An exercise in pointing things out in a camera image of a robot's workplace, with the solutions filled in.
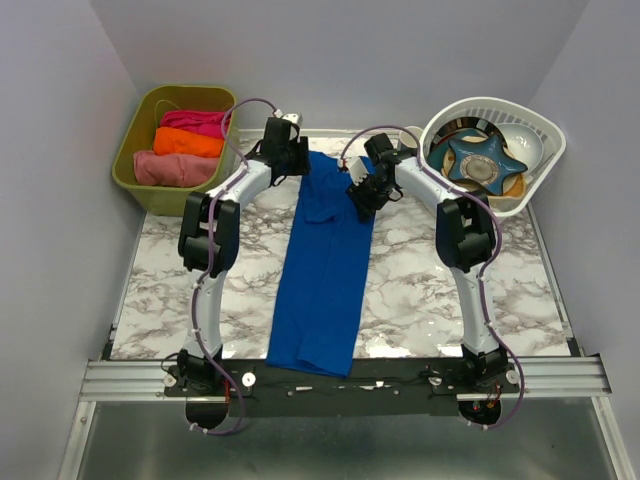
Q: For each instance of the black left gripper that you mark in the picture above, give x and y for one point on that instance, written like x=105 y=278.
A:
x=301 y=166

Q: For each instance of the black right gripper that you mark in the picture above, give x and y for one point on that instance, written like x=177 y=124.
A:
x=367 y=208

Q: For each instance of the blue t shirt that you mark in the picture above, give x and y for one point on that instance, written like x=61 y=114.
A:
x=319 y=301

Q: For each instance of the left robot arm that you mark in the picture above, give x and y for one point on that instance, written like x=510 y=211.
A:
x=209 y=244

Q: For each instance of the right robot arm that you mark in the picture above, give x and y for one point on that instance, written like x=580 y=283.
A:
x=468 y=238

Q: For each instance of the grey white mug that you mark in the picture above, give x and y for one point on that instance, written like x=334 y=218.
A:
x=408 y=137

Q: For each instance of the magenta rolled t shirt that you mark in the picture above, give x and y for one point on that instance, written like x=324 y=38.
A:
x=209 y=124

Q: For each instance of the teal plate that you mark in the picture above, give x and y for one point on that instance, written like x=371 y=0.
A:
x=437 y=154

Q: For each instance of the orange rolled t shirt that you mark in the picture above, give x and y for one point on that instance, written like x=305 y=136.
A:
x=175 y=141

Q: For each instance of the blue star shaped dish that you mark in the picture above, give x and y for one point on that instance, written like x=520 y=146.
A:
x=485 y=160

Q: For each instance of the olive green plastic bin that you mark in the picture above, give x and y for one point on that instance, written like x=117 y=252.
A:
x=160 y=200

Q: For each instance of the pink rolled t shirt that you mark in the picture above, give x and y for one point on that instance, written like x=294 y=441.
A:
x=172 y=170

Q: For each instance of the white bowl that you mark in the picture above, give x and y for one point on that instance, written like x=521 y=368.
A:
x=524 y=143

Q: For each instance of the white plastic dish basket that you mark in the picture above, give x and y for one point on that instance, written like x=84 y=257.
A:
x=483 y=112

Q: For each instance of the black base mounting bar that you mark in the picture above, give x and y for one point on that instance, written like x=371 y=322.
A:
x=440 y=386

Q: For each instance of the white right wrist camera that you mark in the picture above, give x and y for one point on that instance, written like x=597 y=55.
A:
x=355 y=168

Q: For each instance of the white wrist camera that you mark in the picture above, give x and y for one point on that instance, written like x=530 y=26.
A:
x=295 y=119
x=355 y=168

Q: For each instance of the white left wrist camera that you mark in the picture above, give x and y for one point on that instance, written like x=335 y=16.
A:
x=295 y=119

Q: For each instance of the aluminium rail frame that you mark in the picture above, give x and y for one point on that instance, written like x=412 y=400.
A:
x=556 y=377

